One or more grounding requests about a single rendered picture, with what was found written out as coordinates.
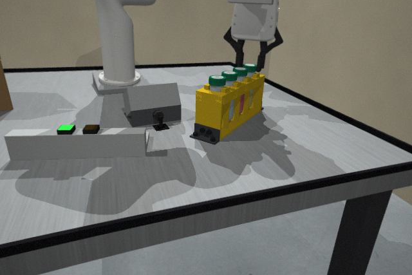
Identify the grey button housing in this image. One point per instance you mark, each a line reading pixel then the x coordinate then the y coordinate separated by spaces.
pixel 152 104

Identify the black table edge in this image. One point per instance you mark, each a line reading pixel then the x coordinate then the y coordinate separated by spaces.
pixel 71 235

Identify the brown cardboard box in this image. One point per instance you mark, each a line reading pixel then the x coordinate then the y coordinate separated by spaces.
pixel 5 100

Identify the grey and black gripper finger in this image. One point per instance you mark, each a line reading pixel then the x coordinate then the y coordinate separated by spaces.
pixel 265 50
pixel 238 47

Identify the green screw cap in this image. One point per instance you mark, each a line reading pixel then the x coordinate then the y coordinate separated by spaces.
pixel 250 67
pixel 230 75
pixel 241 71
pixel 217 80

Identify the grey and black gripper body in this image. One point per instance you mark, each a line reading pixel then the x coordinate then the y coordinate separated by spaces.
pixel 255 22

